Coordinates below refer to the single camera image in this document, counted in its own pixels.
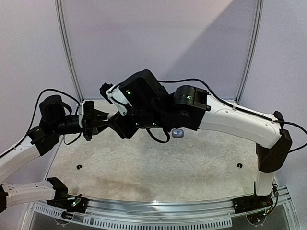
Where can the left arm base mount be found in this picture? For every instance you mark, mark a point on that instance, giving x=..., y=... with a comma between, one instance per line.
x=63, y=200

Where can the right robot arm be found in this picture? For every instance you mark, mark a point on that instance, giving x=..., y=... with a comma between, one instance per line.
x=144, y=103

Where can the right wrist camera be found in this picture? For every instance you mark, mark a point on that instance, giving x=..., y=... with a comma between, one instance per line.
x=113, y=95

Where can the purple earbud charging case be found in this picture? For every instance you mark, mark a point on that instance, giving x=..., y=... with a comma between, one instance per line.
x=177, y=133

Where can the pink earbud charging case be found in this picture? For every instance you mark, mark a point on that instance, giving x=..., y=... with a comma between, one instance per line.
x=109, y=116

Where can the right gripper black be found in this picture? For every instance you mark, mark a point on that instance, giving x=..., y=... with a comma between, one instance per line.
x=123, y=125

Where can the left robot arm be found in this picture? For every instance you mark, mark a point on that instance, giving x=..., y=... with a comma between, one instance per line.
x=57, y=119

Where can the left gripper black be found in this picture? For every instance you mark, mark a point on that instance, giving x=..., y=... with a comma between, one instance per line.
x=89, y=121

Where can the aluminium front rail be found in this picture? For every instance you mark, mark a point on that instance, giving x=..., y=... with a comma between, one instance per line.
x=123, y=215

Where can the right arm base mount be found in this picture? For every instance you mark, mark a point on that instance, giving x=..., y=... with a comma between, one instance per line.
x=251, y=203

